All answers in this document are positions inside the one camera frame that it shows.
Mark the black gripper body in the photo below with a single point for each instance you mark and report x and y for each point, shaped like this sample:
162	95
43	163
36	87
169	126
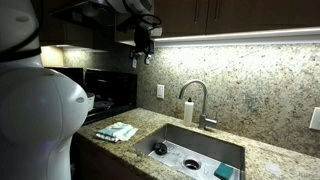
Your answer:
143	40

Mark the steel gooseneck tap faucet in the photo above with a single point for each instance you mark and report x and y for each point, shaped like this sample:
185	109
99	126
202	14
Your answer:
203	100

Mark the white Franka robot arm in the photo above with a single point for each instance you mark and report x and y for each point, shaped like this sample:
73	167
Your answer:
33	110

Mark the black microwave oven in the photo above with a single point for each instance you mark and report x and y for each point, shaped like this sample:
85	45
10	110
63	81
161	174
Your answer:
110	90

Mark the white soap dispenser bottle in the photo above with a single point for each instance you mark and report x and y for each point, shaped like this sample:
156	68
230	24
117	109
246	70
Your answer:
188	111

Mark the white teal folded towel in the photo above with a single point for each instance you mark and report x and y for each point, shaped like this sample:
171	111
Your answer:
116	131

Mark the under-cabinet light strip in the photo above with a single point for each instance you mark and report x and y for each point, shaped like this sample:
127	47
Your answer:
233	37

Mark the black sink drain stopper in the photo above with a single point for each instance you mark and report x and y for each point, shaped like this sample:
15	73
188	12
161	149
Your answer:
160	149

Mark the stainless steel sink basin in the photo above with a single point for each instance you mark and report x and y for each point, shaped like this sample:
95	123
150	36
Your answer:
206	146

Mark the teal sponge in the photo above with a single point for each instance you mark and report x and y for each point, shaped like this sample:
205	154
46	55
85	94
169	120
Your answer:
223	171

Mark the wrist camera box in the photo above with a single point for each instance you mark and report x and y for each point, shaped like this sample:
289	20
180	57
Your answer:
156	31

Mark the dark wooden wall cabinets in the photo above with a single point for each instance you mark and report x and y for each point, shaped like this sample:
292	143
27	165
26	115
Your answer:
240	15

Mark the white wall power outlet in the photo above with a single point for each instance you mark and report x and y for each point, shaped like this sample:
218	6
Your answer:
315	118

